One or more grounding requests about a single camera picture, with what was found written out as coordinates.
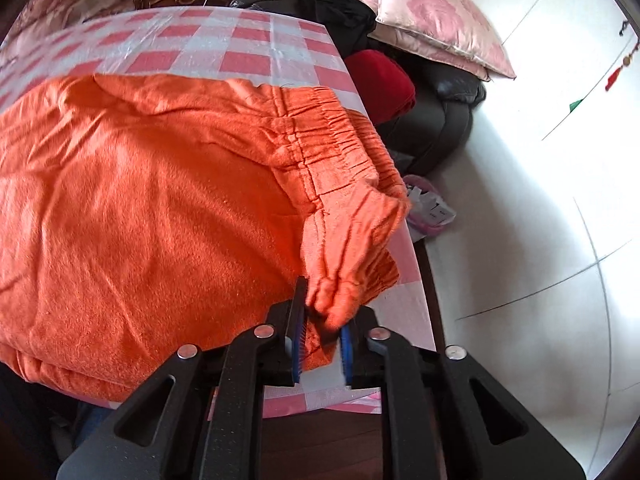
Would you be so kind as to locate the large pink floral pillow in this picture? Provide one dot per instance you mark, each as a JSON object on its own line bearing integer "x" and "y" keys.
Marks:
{"x": 435, "y": 15}

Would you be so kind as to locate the black clothes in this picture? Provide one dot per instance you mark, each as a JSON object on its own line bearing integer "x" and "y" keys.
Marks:
{"x": 340, "y": 15}

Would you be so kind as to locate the white paper packet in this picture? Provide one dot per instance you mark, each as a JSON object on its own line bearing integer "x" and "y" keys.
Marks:
{"x": 437, "y": 210}

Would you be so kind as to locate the green red tag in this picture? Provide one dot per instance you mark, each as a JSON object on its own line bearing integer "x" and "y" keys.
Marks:
{"x": 576, "y": 106}

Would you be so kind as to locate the orange towel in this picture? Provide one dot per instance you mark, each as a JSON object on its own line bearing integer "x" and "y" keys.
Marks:
{"x": 150, "y": 200}

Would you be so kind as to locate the red cushion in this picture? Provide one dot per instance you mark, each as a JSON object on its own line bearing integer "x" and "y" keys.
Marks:
{"x": 380, "y": 85}

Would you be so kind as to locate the red white checked tablecloth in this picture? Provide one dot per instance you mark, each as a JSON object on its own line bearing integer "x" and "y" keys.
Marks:
{"x": 250, "y": 60}

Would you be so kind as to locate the black leather armchair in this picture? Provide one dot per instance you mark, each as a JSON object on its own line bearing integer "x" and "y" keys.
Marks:
{"x": 440, "y": 125}

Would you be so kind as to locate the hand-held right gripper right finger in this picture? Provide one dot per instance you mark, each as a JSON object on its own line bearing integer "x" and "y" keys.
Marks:
{"x": 346, "y": 355}

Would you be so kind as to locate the red hanging knot ornament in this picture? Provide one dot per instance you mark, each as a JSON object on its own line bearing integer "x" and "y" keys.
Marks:
{"x": 620, "y": 70}

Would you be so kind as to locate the white wardrobe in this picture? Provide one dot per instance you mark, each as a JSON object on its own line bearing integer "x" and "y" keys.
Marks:
{"x": 550, "y": 35}

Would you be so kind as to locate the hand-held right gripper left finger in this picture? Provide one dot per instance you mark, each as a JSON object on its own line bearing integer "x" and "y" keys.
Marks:
{"x": 299, "y": 360}

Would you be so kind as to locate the pale pink pillow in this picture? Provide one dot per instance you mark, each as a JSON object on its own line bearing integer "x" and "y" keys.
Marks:
{"x": 425, "y": 52}

